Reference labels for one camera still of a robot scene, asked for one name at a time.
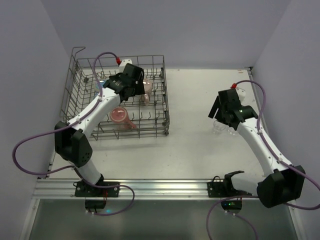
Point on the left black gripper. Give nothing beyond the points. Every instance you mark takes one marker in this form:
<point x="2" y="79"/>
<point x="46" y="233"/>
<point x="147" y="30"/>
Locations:
<point x="136" y="88"/>

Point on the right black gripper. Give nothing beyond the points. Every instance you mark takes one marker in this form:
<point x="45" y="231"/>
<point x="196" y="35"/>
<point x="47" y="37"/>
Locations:
<point x="222" y="116"/>

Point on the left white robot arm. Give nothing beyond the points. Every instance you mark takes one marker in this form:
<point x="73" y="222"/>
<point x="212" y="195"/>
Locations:
<point x="71" y="140"/>

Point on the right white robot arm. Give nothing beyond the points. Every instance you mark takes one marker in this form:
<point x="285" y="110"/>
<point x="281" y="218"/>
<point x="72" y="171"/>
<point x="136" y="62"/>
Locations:
<point x="279" y="184"/>

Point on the pale pink mug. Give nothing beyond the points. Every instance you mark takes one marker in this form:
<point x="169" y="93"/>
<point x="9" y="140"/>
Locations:
<point x="148" y="87"/>

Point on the blue printed cup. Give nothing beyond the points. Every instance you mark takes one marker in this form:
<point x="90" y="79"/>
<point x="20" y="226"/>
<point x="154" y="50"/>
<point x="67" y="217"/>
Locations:
<point x="98" y="86"/>

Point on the salmon pink mug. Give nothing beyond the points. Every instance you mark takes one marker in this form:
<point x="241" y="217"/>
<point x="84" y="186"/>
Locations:
<point x="120" y="117"/>

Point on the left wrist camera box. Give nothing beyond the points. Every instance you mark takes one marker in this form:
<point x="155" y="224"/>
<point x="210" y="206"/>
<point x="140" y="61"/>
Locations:
<point x="125" y="61"/>

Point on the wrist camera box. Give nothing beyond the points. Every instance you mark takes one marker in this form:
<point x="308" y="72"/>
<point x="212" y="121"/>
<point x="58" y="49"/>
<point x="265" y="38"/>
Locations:
<point x="241" y="93"/>
<point x="125" y="61"/>

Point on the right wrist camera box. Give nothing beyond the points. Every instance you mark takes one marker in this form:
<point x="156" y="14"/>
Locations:
<point x="241" y="93"/>

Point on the grey wire dish rack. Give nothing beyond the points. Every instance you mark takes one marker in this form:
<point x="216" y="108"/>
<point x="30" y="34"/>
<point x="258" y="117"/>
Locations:
<point x="151" y="119"/>

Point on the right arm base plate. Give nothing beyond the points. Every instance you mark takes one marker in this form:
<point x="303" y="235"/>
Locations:
<point x="223" y="188"/>

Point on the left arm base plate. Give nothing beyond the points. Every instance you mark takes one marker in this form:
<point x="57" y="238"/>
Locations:
<point x="96" y="197"/>

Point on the aluminium mounting rail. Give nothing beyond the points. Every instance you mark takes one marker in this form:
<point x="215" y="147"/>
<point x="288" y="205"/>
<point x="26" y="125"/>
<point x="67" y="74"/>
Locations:
<point x="140" y="189"/>

